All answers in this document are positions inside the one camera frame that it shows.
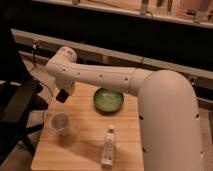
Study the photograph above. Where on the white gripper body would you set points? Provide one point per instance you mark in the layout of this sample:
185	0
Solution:
68	86

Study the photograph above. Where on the black eraser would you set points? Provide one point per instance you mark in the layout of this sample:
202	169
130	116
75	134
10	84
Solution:
62	96

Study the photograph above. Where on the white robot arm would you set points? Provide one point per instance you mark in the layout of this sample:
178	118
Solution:
167	103

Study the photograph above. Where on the green bowl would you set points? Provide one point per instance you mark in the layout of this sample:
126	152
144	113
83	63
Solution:
108	101

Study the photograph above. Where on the black office chair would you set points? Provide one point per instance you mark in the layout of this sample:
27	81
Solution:
18	96

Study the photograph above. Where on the white plastic bottle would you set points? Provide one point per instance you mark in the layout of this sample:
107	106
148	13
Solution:
108	152

